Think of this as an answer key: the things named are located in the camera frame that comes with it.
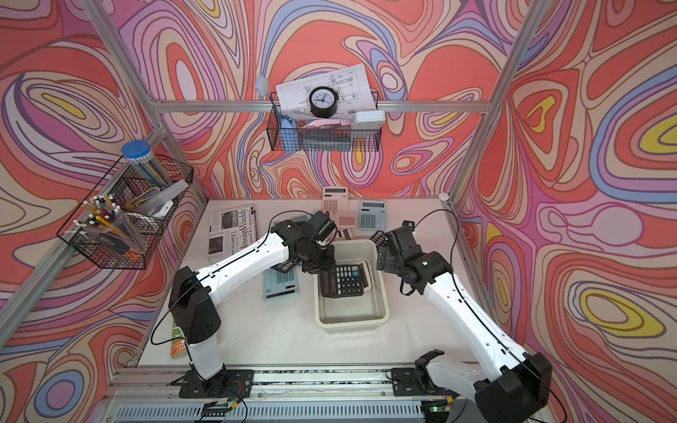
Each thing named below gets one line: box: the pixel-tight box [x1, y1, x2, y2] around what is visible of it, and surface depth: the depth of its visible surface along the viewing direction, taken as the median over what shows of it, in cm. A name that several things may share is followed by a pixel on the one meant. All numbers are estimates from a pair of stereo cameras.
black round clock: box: [308, 86, 339, 119], surface depth 80 cm
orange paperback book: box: [170, 319, 188, 359], surface depth 78 cm
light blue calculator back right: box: [358, 200, 388, 231], surface depth 113 cm
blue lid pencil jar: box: [120, 140, 172, 188], surface depth 74 cm
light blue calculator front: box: [262, 267, 299, 302], surface depth 92 cm
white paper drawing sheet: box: [275, 63, 378, 119], surface depth 84 cm
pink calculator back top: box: [321, 186, 350, 218], surface depth 121 cm
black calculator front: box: [319, 264, 365, 297], surface depth 90 cm
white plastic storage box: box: [313, 238, 390, 330], surface depth 88 cm
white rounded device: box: [351, 110, 386, 130], surface depth 72 cm
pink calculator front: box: [358, 259, 372, 291], surface depth 93 cm
